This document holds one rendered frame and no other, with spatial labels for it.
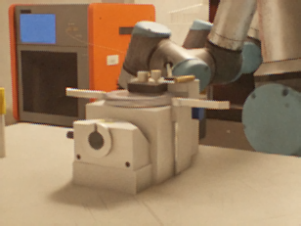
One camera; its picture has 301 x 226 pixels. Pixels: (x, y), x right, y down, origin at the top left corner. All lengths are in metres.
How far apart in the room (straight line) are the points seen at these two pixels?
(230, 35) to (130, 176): 0.72
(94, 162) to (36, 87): 1.33
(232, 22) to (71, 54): 0.73
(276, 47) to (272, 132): 0.15
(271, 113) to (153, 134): 0.40
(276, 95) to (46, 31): 1.09
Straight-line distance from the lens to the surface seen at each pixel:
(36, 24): 1.93
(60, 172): 0.71
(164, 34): 1.27
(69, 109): 1.88
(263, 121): 1.01
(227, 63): 1.30
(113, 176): 0.63
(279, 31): 1.02
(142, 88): 0.70
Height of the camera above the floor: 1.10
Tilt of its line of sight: 10 degrees down
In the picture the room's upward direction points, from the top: straight up
